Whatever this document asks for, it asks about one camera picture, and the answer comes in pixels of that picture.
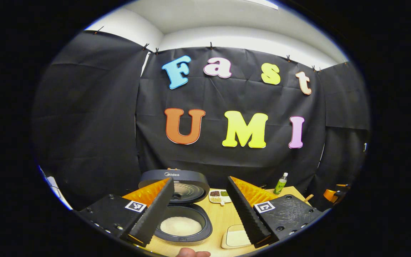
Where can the green label tea bottle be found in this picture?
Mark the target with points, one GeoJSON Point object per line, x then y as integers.
{"type": "Point", "coordinates": [280, 185]}

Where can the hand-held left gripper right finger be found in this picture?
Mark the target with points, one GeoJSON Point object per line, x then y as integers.
{"type": "Point", "coordinates": [248, 214]}

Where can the white divided bean dish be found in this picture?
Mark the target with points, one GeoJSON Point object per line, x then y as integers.
{"type": "Point", "coordinates": [219, 196]}

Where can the wooden spoon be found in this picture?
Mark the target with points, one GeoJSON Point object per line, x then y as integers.
{"type": "Point", "coordinates": [309, 198]}

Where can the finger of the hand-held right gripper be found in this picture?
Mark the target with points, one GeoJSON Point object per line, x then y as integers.
{"type": "Point", "coordinates": [329, 195]}

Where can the white rice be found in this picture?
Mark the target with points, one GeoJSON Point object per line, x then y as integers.
{"type": "Point", "coordinates": [180, 226]}

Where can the dark grey rice cooker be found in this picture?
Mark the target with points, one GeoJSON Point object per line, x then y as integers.
{"type": "Point", "coordinates": [191, 178]}

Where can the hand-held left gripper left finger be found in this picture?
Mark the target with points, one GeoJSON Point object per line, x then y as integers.
{"type": "Point", "coordinates": [155, 214]}

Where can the ceiling light panel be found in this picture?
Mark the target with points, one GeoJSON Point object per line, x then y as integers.
{"type": "Point", "coordinates": [262, 3]}

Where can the clear plastic rice container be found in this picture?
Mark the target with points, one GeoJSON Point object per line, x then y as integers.
{"type": "Point", "coordinates": [227, 232]}

